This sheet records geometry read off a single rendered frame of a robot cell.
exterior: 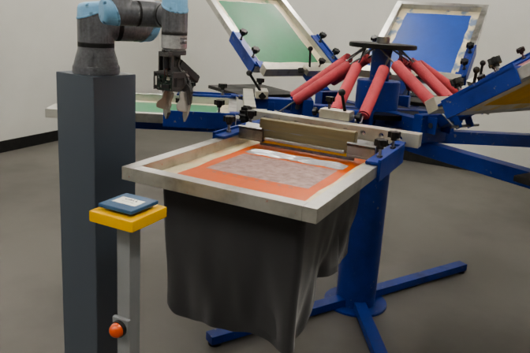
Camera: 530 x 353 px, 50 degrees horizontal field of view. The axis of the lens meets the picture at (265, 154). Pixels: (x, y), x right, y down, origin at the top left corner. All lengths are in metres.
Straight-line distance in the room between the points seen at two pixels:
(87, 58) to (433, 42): 2.31
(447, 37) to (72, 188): 2.49
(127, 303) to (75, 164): 0.65
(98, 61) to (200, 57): 5.23
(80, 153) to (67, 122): 0.11
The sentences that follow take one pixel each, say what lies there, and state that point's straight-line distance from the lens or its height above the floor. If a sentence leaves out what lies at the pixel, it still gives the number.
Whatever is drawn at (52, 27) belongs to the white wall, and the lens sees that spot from 6.17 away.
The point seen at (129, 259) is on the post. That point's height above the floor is 0.83.
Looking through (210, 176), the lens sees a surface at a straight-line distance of 1.65.
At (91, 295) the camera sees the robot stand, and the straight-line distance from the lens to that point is 2.08.
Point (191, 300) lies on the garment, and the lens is 1.75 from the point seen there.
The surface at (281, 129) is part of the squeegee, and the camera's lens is 1.99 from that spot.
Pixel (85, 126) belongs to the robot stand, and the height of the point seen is 1.04.
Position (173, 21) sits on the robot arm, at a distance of 1.67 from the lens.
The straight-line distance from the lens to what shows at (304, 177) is 1.69.
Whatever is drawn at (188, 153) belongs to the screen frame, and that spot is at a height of 0.98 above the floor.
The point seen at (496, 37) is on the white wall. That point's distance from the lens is 5.93.
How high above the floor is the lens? 1.42
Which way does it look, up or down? 14 degrees down
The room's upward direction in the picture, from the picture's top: 3 degrees clockwise
